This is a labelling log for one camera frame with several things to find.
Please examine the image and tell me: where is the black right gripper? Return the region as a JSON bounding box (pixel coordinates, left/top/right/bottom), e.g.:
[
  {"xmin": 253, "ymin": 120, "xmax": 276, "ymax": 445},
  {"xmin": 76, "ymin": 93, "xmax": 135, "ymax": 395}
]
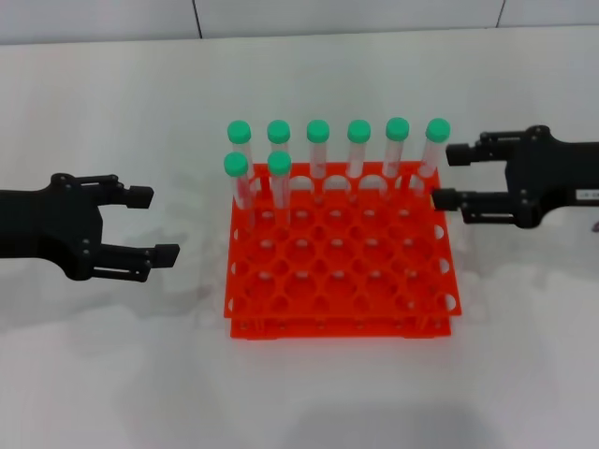
[{"xmin": 430, "ymin": 124, "xmax": 599, "ymax": 230}]

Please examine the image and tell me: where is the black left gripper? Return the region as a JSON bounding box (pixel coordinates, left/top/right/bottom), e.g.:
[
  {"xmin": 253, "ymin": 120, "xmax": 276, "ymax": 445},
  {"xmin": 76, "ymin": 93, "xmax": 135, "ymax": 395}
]
[{"xmin": 0, "ymin": 172, "xmax": 182, "ymax": 285}]

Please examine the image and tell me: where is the black-graduated green-capped test tube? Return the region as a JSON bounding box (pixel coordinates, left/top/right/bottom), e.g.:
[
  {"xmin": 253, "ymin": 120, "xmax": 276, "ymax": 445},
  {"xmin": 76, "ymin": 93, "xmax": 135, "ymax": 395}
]
[{"xmin": 267, "ymin": 150, "xmax": 294, "ymax": 228}]

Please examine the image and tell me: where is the red-printed green-capped test tube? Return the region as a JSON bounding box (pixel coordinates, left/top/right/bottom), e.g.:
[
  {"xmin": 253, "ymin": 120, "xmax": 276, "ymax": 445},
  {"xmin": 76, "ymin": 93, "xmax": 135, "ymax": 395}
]
[
  {"xmin": 383, "ymin": 117, "xmax": 411, "ymax": 180},
  {"xmin": 266, "ymin": 119, "xmax": 292, "ymax": 155},
  {"xmin": 305, "ymin": 119, "xmax": 331, "ymax": 180},
  {"xmin": 226, "ymin": 120, "xmax": 257, "ymax": 188},
  {"xmin": 346, "ymin": 119, "xmax": 373, "ymax": 180},
  {"xmin": 417, "ymin": 118, "xmax": 452, "ymax": 179},
  {"xmin": 223, "ymin": 152, "xmax": 257, "ymax": 214}
]

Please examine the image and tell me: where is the orange plastic test tube rack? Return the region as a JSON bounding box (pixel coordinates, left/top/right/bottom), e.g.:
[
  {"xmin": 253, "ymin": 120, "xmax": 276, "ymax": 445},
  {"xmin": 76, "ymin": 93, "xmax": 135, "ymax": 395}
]
[{"xmin": 223, "ymin": 161, "xmax": 464, "ymax": 341}]

